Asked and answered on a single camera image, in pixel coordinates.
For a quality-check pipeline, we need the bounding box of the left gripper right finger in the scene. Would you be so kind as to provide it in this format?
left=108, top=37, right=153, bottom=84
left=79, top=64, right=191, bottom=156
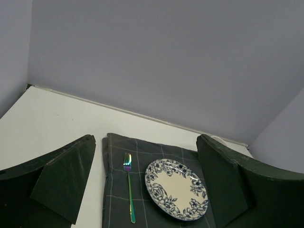
left=197, top=134, right=304, bottom=228

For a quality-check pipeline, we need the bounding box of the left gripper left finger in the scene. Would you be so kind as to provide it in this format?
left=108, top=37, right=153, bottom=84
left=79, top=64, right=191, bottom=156
left=0, top=134, right=96, bottom=228

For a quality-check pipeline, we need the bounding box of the blue floral plate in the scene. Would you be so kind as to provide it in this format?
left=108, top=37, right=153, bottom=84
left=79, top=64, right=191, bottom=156
left=145, top=159, right=209, bottom=221

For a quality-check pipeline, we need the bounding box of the iridescent fork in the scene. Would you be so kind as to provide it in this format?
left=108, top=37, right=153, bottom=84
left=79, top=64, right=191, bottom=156
left=123, top=153, right=136, bottom=224

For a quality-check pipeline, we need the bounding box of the dark plaid cloth napkin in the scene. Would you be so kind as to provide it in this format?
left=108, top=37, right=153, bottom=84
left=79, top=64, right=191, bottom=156
left=102, top=133, right=216, bottom=228

